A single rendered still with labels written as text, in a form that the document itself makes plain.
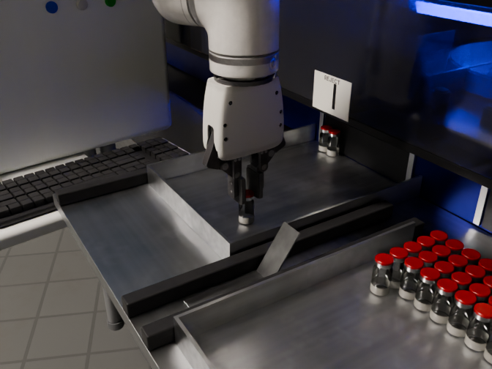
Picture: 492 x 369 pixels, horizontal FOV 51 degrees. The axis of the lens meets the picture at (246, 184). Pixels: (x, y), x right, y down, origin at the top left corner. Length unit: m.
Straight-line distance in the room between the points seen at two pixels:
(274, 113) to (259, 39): 0.11
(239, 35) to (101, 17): 0.58
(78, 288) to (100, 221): 1.35
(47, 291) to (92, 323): 0.28
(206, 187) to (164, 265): 0.21
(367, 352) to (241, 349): 0.12
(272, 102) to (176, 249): 0.23
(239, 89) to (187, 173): 0.28
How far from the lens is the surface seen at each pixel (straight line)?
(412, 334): 0.58
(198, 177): 0.85
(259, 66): 0.60
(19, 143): 1.13
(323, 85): 0.82
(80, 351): 1.85
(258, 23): 0.59
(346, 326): 0.58
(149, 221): 0.75
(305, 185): 0.83
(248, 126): 0.64
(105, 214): 0.78
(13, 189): 1.01
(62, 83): 1.13
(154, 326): 0.55
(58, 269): 2.23
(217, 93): 0.62
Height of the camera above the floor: 1.27
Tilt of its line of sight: 28 degrees down
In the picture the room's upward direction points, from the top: straight up
